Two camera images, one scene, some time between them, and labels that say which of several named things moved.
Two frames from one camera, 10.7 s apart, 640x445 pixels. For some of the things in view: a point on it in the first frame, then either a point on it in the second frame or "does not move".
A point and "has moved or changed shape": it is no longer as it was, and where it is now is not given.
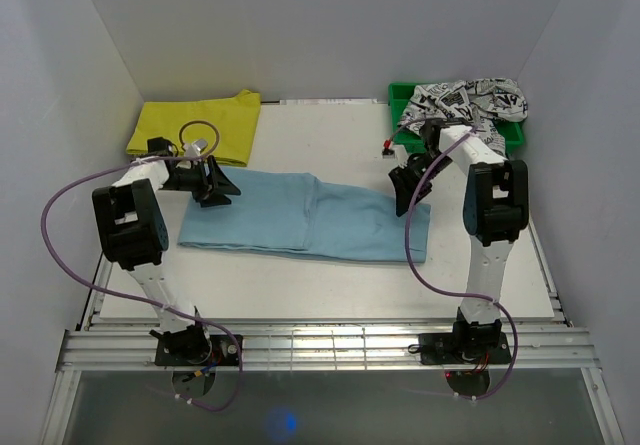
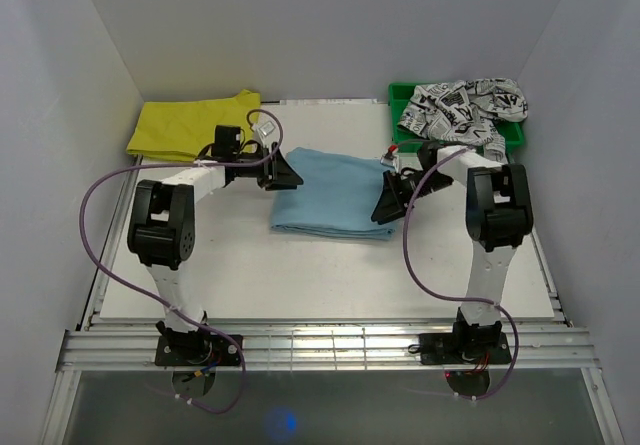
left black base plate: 224,352 does not move
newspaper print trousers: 476,102 does not move
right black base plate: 439,349 does not move
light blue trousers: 292,211 has moved or changed shape
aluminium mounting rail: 276,347 does not move
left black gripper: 216,179 → 276,174
